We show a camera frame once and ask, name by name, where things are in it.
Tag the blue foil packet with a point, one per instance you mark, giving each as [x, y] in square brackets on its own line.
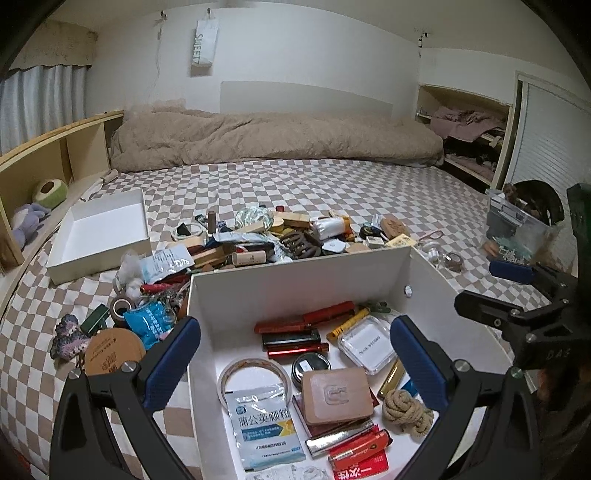
[147, 325]

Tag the white wall panel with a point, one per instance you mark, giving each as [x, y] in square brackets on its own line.
[304, 99]

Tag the beige curtain valance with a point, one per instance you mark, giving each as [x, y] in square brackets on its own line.
[55, 44]

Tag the clear plastic storage bin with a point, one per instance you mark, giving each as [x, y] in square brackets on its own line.
[517, 226]

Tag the purple crochet butterfly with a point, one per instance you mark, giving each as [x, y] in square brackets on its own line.
[69, 339]

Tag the yellow pen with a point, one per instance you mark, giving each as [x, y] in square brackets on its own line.
[348, 323]

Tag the large white medicine sachet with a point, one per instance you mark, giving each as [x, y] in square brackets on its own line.
[263, 424]

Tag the brown leather wallet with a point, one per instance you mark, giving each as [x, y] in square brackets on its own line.
[337, 392]

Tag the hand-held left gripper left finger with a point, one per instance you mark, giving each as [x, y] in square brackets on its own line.
[171, 364]

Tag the red cardboard pack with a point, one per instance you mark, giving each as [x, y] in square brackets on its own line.
[364, 470]

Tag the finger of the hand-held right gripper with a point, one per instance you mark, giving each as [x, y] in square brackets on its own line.
[510, 271]
[485, 310]

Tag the white hanging paper bag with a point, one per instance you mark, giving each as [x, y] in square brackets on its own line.
[203, 46]

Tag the short red lighter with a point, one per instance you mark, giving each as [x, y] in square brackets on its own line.
[298, 350]

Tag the gold lighter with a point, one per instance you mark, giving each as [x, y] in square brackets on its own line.
[391, 378]

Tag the white cotton balls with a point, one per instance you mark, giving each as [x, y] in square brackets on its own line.
[129, 277]

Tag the white container box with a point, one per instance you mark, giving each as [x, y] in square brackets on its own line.
[434, 295]

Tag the purple plush toy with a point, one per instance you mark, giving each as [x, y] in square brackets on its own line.
[30, 221]

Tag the clear tape roll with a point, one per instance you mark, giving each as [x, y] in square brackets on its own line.
[434, 253]

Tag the white shallow box lid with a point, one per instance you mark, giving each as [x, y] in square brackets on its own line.
[101, 230]

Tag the silver lighter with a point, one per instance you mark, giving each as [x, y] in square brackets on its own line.
[341, 441]

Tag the green avocado plush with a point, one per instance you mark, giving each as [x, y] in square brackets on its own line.
[50, 194]

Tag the small dark green box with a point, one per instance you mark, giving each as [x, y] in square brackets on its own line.
[94, 319]

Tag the white blue medicine sachet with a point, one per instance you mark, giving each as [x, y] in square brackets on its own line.
[164, 263]

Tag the round black tin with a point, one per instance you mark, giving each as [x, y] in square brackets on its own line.
[311, 364]

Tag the white slatted door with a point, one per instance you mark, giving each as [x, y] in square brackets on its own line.
[549, 134]

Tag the clear plastic square box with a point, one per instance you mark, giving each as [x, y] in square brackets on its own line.
[367, 344]

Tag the brown bandage tape roll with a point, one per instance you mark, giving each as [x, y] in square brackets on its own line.
[121, 310]

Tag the long red lighter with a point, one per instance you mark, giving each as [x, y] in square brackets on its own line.
[318, 316]

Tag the pile of small mixed objects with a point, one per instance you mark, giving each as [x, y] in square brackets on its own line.
[277, 235]

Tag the open closet shelf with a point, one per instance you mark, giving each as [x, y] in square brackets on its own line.
[503, 138]

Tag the dark patterned tape roll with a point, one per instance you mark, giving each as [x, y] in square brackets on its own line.
[454, 262]

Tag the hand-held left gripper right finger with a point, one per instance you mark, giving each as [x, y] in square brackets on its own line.
[418, 364]

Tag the white curtain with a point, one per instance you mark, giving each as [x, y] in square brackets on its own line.
[41, 106]

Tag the wooden headboard shelf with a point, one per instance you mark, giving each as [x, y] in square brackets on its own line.
[78, 147]

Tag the beige duvet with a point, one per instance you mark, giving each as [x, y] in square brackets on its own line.
[258, 138]

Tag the black lighter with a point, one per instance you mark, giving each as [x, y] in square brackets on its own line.
[291, 338]

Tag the round cork coaster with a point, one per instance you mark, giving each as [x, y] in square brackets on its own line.
[113, 353]

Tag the pink clothes heap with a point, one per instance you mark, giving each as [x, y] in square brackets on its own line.
[461, 121]

